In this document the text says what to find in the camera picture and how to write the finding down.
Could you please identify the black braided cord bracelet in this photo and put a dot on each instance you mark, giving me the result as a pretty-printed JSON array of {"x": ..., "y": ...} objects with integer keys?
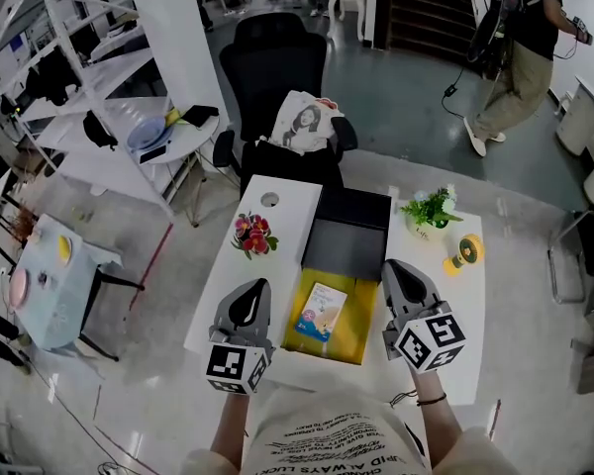
[{"x": 431, "y": 400}]

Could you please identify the person's left forearm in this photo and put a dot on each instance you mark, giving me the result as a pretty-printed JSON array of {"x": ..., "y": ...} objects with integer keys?
[{"x": 232, "y": 423}]

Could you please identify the metal frame chair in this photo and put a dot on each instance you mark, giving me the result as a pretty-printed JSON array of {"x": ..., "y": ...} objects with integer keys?
[{"x": 569, "y": 260}]

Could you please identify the yellow handheld fan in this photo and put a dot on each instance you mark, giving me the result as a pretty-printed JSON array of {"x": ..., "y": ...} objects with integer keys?
[{"x": 467, "y": 250}]

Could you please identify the green plant in white pot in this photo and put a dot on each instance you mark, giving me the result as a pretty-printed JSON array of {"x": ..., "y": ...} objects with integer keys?
[{"x": 428, "y": 213}]

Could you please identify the white shelf rack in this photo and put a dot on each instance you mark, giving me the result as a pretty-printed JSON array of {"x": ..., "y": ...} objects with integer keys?
[{"x": 79, "y": 82}]

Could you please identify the white desk with round hole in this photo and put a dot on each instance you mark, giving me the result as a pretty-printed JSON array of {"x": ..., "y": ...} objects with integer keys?
[{"x": 287, "y": 225}]

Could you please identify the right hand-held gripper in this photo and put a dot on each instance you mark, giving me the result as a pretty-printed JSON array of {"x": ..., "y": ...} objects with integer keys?
[{"x": 430, "y": 342}]

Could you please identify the table with light blue cloth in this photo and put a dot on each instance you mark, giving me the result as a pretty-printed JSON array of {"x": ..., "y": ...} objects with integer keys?
[{"x": 69, "y": 305}]

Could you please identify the black office chair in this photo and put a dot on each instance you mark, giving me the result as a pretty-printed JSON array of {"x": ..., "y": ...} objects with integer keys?
[{"x": 272, "y": 67}]

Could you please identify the black pouch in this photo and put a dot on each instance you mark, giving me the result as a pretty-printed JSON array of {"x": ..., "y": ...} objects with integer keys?
[{"x": 202, "y": 116}]

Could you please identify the yellow curved fruit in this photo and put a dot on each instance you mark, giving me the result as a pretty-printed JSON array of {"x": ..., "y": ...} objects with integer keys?
[{"x": 65, "y": 249}]

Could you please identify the round white table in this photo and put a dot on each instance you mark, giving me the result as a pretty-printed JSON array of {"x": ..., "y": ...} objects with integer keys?
[{"x": 188, "y": 141}]

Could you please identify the red flower decoration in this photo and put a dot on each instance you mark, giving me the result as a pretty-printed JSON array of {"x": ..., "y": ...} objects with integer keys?
[{"x": 255, "y": 235}]

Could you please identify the person's right forearm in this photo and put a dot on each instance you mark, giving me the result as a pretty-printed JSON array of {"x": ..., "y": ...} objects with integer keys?
[{"x": 438, "y": 413}]

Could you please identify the pink plate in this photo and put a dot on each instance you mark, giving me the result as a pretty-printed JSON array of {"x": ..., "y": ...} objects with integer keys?
[{"x": 20, "y": 292}]

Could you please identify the black box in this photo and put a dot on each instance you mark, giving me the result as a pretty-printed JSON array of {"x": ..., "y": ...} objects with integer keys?
[{"x": 346, "y": 245}]

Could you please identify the blue basin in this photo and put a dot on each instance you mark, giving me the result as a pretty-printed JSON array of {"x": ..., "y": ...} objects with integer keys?
[{"x": 146, "y": 134}]

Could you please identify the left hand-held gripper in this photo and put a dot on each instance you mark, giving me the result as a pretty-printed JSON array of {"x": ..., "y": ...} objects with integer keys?
[{"x": 235, "y": 364}]

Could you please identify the dark wooden staircase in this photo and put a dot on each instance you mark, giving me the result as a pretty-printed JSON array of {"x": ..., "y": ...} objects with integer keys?
[{"x": 425, "y": 13}]

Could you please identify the cream printed shirt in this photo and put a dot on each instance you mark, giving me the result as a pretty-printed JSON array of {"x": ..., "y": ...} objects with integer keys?
[{"x": 336, "y": 438}]

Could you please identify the portrait print cushion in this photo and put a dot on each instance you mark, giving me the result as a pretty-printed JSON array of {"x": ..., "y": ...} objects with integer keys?
[{"x": 302, "y": 124}]

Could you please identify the white pillar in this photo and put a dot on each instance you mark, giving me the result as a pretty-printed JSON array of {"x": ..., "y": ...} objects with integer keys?
[{"x": 173, "y": 32}]

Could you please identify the white and blue product box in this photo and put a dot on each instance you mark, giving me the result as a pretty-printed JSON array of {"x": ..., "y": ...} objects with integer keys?
[{"x": 322, "y": 312}]

